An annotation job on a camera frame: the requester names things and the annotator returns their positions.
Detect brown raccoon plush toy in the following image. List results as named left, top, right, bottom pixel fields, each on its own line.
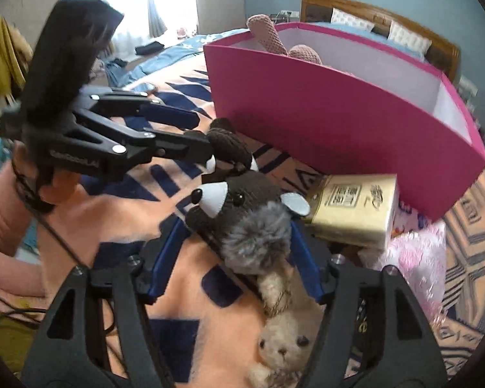
left=185, top=118, right=310, bottom=275

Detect pink crochet plush toy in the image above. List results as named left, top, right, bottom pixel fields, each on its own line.
left=247, top=14, right=321, bottom=65

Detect left forearm pink sleeve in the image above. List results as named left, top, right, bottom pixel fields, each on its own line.
left=0, top=163, right=45, bottom=298

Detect left hand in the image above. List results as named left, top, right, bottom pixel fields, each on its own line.
left=12, top=142, right=80, bottom=206

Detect blue floral duvet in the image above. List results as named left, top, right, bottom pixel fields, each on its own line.
left=130, top=28, right=247, bottom=81

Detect dark clothes on windowsill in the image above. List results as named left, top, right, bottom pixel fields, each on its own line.
left=135, top=40, right=165, bottom=56

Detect blue clothes on floor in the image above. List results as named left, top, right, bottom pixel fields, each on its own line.
left=104, top=58, right=135, bottom=88

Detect beige teddy bear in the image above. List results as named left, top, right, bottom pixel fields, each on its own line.
left=249, top=259, right=325, bottom=387

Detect pink shiny gift bag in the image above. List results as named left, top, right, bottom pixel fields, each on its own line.
left=358, top=220, right=446, bottom=325

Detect right blue curtain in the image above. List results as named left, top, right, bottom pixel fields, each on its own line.
left=147, top=0, right=167, bottom=38

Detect yellow hanging garment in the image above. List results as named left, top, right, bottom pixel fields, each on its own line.
left=0, top=17, right=33, bottom=99

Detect gold tissue pack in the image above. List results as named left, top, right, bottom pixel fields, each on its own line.
left=306, top=174, right=399, bottom=251

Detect wooden bed headboard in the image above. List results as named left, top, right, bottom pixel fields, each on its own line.
left=300, top=0, right=461, bottom=81

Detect pink storage box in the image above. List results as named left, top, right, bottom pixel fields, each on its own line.
left=204, top=23, right=485, bottom=219

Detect left white patterned pillow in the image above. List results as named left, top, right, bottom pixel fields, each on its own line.
left=330, top=8, right=375, bottom=32

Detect white patterned pillow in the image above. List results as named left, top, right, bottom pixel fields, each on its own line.
left=330, top=8, right=375, bottom=32
left=388, top=20, right=432, bottom=55

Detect right white patterned pillow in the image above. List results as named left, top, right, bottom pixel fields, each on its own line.
left=388, top=20, right=432, bottom=55

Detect black cable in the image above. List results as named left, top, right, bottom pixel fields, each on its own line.
left=0, top=157, right=118, bottom=332

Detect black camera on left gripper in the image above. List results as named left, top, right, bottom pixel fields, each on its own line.
left=21, top=0, right=123, bottom=128

